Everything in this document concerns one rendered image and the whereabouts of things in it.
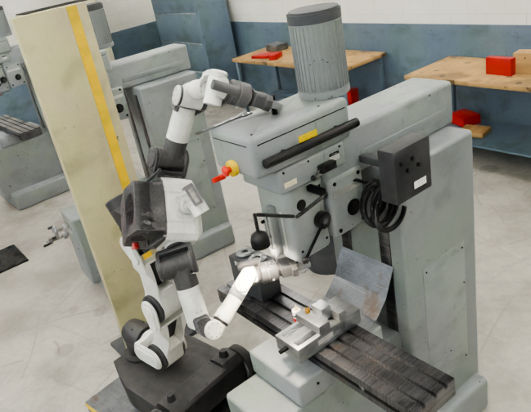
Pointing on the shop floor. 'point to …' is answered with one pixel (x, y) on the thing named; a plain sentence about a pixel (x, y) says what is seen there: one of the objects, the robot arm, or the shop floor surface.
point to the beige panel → (85, 141)
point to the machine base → (469, 396)
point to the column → (430, 260)
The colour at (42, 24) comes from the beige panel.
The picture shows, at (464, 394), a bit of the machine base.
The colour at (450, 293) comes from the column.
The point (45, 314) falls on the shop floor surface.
